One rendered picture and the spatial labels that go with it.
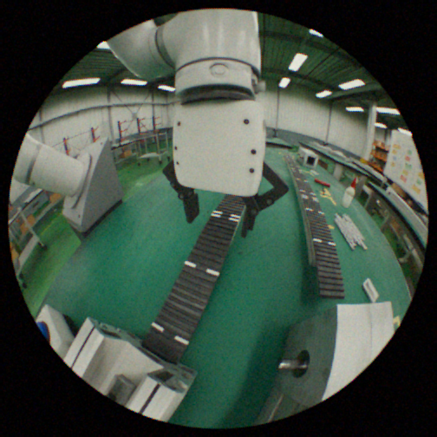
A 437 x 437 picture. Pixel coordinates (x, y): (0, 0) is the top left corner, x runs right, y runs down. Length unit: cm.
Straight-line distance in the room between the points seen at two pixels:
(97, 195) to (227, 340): 45
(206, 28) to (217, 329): 30
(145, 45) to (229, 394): 38
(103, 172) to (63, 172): 14
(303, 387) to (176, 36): 31
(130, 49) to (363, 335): 34
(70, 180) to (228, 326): 50
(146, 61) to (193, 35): 7
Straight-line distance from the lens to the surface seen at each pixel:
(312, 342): 15
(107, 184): 46
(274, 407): 19
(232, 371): 19
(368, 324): 16
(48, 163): 47
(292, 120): 1135
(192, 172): 15
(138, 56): 19
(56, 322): 26
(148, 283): 23
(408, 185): 312
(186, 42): 15
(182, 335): 18
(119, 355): 18
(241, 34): 15
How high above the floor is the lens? 97
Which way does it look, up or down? 39 degrees down
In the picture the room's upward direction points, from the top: straight up
